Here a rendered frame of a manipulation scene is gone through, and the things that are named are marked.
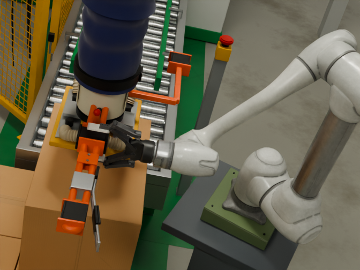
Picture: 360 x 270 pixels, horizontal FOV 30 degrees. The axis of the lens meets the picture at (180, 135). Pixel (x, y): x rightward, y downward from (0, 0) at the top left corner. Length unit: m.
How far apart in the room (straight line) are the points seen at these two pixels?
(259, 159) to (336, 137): 0.40
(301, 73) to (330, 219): 2.02
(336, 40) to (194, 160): 0.58
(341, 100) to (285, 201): 0.48
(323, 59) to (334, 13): 3.66
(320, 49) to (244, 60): 3.09
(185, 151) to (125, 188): 0.39
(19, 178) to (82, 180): 1.04
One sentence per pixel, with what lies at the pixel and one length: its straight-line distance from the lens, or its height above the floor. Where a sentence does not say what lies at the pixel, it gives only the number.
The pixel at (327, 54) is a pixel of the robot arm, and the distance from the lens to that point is 2.16.
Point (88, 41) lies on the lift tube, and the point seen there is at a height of 1.47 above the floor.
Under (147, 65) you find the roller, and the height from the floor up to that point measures 0.52.
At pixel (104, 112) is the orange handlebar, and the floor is 1.24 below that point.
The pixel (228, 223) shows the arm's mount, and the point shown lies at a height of 0.80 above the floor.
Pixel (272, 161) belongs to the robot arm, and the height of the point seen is 1.09.
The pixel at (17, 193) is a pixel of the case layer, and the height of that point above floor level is 0.54.
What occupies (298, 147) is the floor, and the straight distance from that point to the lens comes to 4.52.
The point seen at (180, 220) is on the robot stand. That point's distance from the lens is 2.65.
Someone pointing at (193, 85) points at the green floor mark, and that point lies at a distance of 4.78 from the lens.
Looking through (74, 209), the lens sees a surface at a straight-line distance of 1.89.
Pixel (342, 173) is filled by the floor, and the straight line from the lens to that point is 4.46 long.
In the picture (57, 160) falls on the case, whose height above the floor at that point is 0.94.
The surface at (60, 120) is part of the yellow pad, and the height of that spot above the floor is 1.13.
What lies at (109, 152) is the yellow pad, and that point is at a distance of 2.29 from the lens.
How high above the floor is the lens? 2.60
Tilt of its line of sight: 37 degrees down
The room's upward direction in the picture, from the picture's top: 15 degrees clockwise
